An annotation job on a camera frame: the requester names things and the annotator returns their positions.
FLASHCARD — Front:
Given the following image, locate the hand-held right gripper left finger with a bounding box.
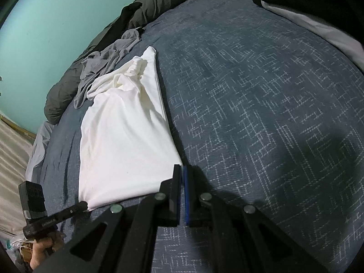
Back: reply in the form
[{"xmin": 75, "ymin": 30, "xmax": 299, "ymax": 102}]
[{"xmin": 61, "ymin": 164, "xmax": 182, "ymax": 273}]

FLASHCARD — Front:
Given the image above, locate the black cloth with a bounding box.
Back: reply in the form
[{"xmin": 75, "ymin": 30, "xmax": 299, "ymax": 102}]
[{"xmin": 119, "ymin": 2, "xmax": 143, "ymax": 32}]

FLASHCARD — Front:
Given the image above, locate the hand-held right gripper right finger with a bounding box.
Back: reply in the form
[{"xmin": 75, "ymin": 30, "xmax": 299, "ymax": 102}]
[{"xmin": 183, "ymin": 165, "xmax": 327, "ymax": 273}]

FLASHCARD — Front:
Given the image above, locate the clear plastic bag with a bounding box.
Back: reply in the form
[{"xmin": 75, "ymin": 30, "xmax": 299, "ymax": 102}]
[{"xmin": 5, "ymin": 238, "xmax": 32, "ymax": 263}]

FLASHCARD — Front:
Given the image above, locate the crumpled grey shirt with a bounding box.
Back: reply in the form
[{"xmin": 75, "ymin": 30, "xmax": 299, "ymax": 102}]
[{"xmin": 74, "ymin": 28, "xmax": 143, "ymax": 109}]

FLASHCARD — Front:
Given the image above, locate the person's left hand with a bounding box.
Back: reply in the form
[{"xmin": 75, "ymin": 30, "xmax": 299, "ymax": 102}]
[{"xmin": 30, "ymin": 230, "xmax": 68, "ymax": 271}]

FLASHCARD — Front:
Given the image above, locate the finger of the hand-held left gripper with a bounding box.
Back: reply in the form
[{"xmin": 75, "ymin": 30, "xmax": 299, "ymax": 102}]
[{"xmin": 52, "ymin": 201, "xmax": 89, "ymax": 222}]

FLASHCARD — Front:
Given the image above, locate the white polo shirt black trim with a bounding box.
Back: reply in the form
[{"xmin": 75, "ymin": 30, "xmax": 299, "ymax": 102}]
[{"xmin": 78, "ymin": 45, "xmax": 184, "ymax": 211}]

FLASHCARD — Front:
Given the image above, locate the blue patterned bed cover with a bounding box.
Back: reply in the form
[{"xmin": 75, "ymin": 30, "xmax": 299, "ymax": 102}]
[{"xmin": 25, "ymin": 0, "xmax": 364, "ymax": 273}]

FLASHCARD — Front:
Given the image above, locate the light grey sheet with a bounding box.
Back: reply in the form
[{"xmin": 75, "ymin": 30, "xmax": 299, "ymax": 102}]
[{"xmin": 25, "ymin": 121, "xmax": 54, "ymax": 182}]

